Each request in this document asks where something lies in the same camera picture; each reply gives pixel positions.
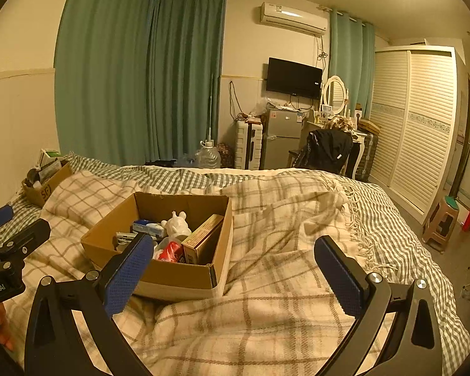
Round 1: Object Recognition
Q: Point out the dark patterned bag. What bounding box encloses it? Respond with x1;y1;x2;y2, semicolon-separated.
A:
217;144;236;168

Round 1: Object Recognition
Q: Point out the tan fluffy item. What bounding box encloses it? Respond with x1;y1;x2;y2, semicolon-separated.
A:
323;115;355;131

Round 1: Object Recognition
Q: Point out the beige plaid blanket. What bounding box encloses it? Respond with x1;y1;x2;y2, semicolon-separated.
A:
23;168;461;376

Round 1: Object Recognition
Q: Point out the black jacket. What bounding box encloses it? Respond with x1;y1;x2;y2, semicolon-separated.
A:
294;128;354;175

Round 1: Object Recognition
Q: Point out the person's left hand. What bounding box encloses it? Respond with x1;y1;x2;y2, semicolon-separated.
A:
0;304;15;352

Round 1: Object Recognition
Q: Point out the red snack packet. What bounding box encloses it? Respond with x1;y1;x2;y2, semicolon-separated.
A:
157;241;187;264

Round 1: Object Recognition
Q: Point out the black wall television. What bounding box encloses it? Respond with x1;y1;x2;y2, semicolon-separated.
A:
267;57;323;100

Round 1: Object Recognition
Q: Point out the grey small fridge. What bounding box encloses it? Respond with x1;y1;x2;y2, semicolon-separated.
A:
265;107;304;171

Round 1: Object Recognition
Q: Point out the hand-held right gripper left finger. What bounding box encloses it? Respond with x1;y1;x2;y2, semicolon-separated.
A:
23;232;155;376

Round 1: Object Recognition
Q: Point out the brown suitcase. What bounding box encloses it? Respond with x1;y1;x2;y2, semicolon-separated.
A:
354;119;382;183

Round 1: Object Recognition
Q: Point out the wide green curtain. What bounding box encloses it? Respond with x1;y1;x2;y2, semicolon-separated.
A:
54;0;154;165

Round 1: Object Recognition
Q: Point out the green white carton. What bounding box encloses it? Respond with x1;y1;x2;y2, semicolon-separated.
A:
39;149;62;170

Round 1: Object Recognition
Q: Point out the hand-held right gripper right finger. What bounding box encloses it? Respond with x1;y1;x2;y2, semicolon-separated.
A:
314;235;443;376

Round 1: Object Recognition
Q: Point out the white bear figurine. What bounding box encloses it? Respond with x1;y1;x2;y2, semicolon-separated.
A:
160;211;192;242

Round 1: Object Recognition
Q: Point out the white oval mirror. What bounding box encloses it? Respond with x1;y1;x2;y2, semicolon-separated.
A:
322;75;347;117

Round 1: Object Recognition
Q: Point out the blue white tissue pack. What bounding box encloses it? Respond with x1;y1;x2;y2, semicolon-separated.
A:
132;220;167;238

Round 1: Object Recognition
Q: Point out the white suitcase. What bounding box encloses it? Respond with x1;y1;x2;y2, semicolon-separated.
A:
235;121;264;170

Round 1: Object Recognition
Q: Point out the white air conditioner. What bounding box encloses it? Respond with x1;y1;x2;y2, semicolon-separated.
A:
260;2;327;37

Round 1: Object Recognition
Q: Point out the white louvred wardrobe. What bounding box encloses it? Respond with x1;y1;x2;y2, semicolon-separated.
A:
370;46;467;225

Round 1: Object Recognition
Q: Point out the large cardboard box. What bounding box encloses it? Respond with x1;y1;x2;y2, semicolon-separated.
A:
80;192;233;302

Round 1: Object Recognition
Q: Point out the red white medicine box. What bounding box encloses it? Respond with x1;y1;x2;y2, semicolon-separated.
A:
181;214;225;265

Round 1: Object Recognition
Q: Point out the narrow green curtain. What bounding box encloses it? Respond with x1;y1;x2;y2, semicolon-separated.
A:
329;10;375;119

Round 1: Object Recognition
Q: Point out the mop pole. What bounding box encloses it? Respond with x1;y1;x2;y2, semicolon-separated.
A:
206;72;216;146

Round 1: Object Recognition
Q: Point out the large clear water bottle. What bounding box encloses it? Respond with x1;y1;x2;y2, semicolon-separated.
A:
196;143;222;169

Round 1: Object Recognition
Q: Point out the plastic stool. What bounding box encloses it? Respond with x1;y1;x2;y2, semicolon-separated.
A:
422;196;460;253

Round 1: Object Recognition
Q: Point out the small cardboard box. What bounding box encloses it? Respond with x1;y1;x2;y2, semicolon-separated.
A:
21;160;73;207

